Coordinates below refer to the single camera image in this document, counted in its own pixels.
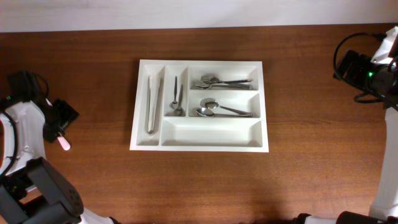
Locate steel fork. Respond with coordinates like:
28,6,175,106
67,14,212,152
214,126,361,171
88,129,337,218
200,74,252,84
192,80,213,90

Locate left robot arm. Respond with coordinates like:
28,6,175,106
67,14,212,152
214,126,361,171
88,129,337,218
1,70,118,224

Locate white cutlery tray organizer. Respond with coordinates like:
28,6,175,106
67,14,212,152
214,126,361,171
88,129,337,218
129,60,269,152

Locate long metal tongs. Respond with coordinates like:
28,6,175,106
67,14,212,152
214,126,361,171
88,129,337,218
147,76,162,135

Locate small steel teaspoon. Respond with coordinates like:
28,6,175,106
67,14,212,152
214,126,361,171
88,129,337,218
170,76,178,110
174,84,183,116

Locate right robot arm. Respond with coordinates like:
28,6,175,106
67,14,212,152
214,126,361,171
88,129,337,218
292,26,397,224

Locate large steel spoon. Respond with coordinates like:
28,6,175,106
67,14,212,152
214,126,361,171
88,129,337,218
200,98,253,117
196,108,253,118

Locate steel fork crosswise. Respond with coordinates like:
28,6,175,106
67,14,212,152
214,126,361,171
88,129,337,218
194,81,253,90

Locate white plastic knife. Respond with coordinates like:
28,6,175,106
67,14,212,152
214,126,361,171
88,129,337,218
57,133,71,151

